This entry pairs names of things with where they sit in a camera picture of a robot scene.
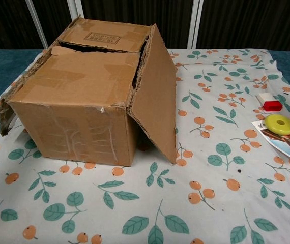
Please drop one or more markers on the white floral tablecloth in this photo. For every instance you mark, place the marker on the white floral tablecloth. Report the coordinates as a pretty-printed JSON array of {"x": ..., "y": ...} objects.
[{"x": 58, "y": 203}]

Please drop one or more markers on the picture postcard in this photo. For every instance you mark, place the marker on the picture postcard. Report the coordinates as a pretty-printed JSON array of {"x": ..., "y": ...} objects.
[{"x": 287, "y": 147}]

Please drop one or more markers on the white eraser block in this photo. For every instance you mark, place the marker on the white eraser block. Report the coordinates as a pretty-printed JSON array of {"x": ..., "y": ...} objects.
[{"x": 263, "y": 97}]

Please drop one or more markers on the white metal frame post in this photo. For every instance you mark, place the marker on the white metal frame post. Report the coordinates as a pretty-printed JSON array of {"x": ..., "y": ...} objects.
[
  {"x": 195, "y": 25},
  {"x": 38, "y": 25},
  {"x": 74, "y": 10}
]

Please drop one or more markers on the brown cardboard box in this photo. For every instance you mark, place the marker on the brown cardboard box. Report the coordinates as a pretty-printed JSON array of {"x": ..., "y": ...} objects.
[{"x": 84, "y": 101}]

